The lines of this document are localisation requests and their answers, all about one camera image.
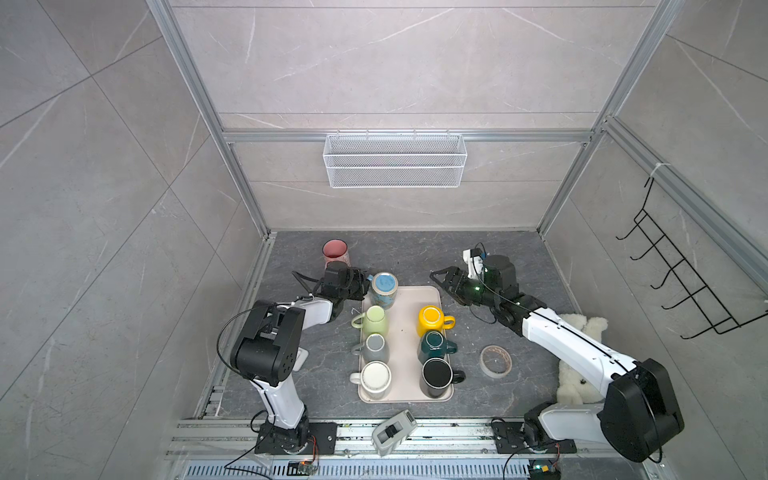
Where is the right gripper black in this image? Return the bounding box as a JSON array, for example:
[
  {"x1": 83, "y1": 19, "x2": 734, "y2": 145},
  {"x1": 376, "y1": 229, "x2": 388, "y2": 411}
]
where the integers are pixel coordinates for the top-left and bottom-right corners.
[{"x1": 430, "y1": 266, "x2": 501, "y2": 310}]

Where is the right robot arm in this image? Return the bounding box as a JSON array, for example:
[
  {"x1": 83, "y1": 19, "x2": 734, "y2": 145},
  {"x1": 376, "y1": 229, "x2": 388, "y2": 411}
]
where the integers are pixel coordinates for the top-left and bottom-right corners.
[{"x1": 430, "y1": 248, "x2": 685, "y2": 463}]

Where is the black wire hook rack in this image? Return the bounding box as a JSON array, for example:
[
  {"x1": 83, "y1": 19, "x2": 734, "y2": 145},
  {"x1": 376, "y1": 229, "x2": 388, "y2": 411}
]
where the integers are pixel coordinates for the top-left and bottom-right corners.
[{"x1": 615, "y1": 178, "x2": 767, "y2": 341}]

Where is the small white plastic holder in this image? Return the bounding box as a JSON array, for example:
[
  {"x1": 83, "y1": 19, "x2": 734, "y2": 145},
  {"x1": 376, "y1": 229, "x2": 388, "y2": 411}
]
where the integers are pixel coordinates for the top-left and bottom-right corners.
[{"x1": 292, "y1": 348, "x2": 309, "y2": 372}]

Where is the tape roll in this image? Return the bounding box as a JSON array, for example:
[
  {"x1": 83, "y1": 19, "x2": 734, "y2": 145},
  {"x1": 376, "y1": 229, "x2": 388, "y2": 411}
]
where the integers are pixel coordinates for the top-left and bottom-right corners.
[{"x1": 479, "y1": 345, "x2": 513, "y2": 379}]

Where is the white mug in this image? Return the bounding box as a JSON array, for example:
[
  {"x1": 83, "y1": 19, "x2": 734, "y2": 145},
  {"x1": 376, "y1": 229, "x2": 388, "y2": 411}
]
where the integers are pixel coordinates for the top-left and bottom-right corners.
[{"x1": 349, "y1": 361, "x2": 392, "y2": 401}]

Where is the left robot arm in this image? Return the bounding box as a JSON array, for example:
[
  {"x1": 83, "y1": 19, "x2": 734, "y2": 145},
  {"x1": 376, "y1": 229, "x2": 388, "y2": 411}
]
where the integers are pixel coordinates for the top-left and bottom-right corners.
[{"x1": 221, "y1": 261, "x2": 372, "y2": 453}]

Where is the white teddy bear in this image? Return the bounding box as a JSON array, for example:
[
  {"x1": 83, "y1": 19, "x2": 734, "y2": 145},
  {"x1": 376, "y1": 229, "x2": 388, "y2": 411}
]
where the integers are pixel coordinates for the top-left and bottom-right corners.
[{"x1": 556, "y1": 313, "x2": 608, "y2": 405}]

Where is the grey camera box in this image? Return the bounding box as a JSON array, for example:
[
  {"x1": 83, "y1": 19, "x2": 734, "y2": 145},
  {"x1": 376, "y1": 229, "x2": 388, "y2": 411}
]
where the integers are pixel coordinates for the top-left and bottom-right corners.
[{"x1": 371, "y1": 410, "x2": 418, "y2": 457}]

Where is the pink patterned mug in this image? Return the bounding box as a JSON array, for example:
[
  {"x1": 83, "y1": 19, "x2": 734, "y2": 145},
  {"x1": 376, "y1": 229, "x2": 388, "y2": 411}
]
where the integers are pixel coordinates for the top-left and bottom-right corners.
[{"x1": 322, "y1": 239, "x2": 352, "y2": 266}]

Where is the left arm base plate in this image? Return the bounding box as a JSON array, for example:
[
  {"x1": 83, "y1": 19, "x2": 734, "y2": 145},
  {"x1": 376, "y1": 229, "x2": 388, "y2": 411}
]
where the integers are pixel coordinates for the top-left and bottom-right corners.
[{"x1": 255, "y1": 422, "x2": 339, "y2": 455}]

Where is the yellow mug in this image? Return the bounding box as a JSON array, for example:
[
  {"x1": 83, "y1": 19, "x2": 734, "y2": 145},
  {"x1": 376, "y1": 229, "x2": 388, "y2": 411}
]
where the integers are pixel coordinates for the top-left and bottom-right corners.
[{"x1": 417, "y1": 305, "x2": 456, "y2": 336}]

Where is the white wire mesh basket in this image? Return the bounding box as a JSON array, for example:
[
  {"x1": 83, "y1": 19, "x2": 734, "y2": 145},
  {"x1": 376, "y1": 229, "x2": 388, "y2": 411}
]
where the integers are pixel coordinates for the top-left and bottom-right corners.
[{"x1": 323, "y1": 134, "x2": 468, "y2": 189}]

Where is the dark green mug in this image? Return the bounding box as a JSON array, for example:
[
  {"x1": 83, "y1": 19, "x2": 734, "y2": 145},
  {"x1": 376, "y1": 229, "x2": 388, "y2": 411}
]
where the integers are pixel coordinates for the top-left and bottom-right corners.
[{"x1": 417, "y1": 330, "x2": 458, "y2": 363}]

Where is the beige plastic tray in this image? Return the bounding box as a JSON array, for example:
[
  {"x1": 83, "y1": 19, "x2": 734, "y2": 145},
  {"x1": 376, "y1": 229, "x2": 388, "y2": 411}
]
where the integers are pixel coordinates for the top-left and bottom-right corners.
[{"x1": 358, "y1": 285, "x2": 454, "y2": 404}]

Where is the blue butterfly mug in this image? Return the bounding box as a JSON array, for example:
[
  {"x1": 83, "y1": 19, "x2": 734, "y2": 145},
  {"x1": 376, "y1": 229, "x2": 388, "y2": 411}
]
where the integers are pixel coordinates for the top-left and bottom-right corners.
[{"x1": 368, "y1": 272, "x2": 399, "y2": 310}]

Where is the light green mug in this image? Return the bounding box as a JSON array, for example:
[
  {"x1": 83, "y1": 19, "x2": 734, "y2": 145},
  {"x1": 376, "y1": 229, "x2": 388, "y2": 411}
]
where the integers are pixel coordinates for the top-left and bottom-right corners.
[{"x1": 350, "y1": 305, "x2": 389, "y2": 338}]

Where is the grey mug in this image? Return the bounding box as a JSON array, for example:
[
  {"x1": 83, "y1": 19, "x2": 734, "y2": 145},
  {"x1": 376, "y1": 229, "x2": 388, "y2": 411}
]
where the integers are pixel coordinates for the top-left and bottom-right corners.
[{"x1": 351, "y1": 333, "x2": 390, "y2": 364}]

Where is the black mug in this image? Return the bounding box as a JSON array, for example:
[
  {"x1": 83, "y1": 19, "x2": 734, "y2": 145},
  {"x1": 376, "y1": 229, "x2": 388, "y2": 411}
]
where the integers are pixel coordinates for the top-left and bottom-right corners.
[{"x1": 420, "y1": 358, "x2": 466, "y2": 399}]

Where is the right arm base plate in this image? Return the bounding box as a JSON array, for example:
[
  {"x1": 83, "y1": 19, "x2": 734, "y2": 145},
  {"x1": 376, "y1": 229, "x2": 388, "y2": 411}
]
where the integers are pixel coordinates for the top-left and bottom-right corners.
[{"x1": 489, "y1": 419, "x2": 577, "y2": 455}]

